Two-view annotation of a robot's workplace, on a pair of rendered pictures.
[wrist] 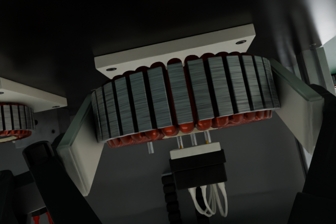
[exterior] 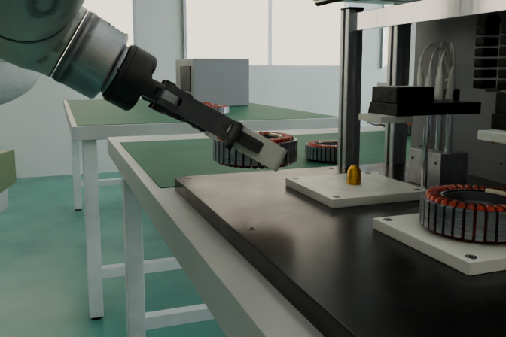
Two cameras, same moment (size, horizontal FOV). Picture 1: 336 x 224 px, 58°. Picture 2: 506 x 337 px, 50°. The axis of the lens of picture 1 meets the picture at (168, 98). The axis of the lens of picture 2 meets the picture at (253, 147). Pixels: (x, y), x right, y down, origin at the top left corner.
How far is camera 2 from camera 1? 0.68 m
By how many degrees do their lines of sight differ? 73
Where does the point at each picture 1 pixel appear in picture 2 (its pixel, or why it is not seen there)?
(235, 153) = (463, 95)
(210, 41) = (296, 184)
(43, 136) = not seen: outside the picture
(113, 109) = (231, 153)
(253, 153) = not seen: hidden behind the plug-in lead
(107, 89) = (232, 162)
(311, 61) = (342, 158)
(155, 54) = (312, 191)
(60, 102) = not seen: hidden behind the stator
